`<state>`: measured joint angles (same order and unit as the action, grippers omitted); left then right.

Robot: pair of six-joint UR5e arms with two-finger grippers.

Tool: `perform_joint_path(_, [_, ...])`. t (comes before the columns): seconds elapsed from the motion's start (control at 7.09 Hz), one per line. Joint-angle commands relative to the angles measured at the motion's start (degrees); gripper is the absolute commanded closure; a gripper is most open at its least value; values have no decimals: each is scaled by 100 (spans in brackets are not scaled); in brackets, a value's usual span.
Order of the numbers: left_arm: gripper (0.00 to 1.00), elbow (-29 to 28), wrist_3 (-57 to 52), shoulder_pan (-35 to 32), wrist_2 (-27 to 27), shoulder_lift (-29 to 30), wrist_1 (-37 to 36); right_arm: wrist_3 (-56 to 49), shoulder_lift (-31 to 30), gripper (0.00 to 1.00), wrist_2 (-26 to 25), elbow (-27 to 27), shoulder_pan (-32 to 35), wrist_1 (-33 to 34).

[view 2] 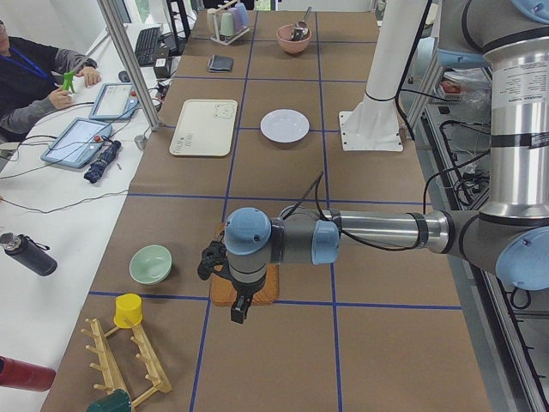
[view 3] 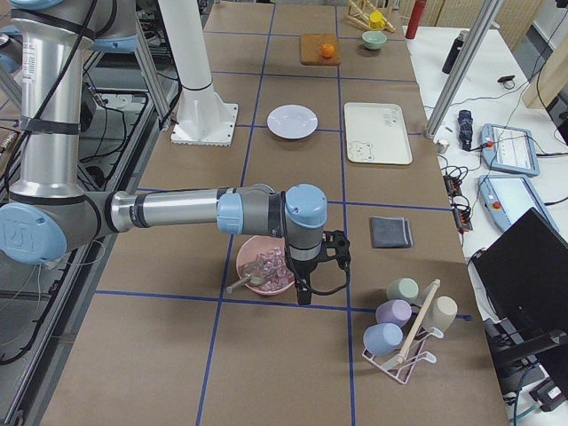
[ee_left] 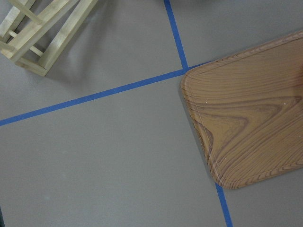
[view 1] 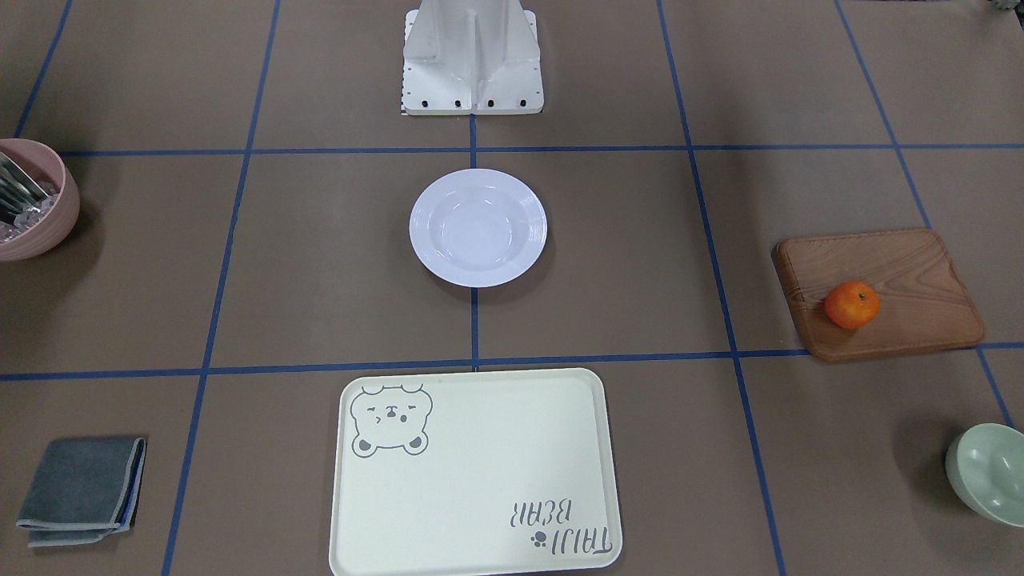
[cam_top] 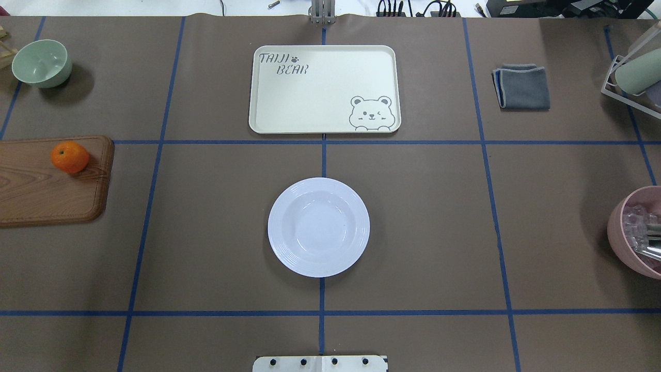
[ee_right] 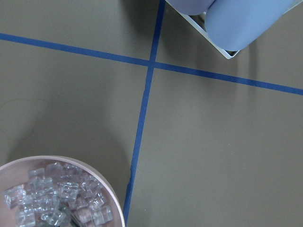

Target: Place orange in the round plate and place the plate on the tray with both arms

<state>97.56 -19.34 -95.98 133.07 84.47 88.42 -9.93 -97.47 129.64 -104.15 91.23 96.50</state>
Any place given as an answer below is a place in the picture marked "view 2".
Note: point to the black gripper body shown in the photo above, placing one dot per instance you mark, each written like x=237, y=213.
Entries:
x=245, y=288

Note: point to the white plate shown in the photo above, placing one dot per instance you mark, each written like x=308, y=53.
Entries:
x=284, y=125

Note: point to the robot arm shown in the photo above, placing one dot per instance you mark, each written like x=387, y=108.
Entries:
x=508, y=236

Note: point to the cream bear tray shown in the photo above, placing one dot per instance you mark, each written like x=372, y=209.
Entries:
x=204, y=128

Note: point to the wooden cutting board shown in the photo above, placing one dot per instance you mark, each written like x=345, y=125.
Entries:
x=223, y=293

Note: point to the green bowl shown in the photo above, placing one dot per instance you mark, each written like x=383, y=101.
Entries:
x=151, y=265

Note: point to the wooden cup rack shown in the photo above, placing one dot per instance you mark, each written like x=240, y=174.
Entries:
x=127, y=361

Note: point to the yellow cup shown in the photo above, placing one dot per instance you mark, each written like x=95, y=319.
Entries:
x=128, y=311

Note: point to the dark green cup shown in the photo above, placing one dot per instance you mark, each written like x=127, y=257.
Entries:
x=118, y=401

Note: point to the navy folded umbrella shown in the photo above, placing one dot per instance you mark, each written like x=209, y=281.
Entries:
x=98, y=167

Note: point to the black water bottle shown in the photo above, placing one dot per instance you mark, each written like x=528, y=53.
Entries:
x=28, y=253

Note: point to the near teach pendant tablet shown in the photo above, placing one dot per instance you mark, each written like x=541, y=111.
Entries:
x=78, y=143

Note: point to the teach pendant tablet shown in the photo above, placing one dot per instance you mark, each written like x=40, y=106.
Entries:
x=78, y=143
x=115, y=101

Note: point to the red bottle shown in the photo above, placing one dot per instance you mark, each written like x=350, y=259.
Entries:
x=19, y=374

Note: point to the far teach pendant tablet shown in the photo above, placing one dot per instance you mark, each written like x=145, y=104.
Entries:
x=115, y=101

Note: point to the grey folded cloth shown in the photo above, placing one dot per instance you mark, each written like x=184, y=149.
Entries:
x=217, y=64

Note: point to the black small box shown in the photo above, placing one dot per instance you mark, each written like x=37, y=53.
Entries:
x=162, y=67

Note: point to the computer mouse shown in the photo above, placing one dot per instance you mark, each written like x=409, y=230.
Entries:
x=123, y=76

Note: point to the pink bowl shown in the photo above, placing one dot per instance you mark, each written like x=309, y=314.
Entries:
x=288, y=43

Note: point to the green pastel cup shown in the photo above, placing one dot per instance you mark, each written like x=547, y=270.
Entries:
x=226, y=25

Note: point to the black keyboard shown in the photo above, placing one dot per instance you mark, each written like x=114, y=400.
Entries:
x=146, y=45

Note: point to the metal scoop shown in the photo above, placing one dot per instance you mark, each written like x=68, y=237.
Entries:
x=300, y=28

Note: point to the green toy figure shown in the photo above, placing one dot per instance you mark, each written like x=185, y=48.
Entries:
x=68, y=81

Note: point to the purple pastel cup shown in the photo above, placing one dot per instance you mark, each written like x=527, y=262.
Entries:
x=239, y=14

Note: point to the seated person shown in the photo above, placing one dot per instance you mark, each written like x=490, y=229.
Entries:
x=29, y=89

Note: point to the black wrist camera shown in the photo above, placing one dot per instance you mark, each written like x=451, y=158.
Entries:
x=214, y=261

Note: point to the aluminium frame post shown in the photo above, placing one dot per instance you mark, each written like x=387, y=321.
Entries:
x=125, y=51

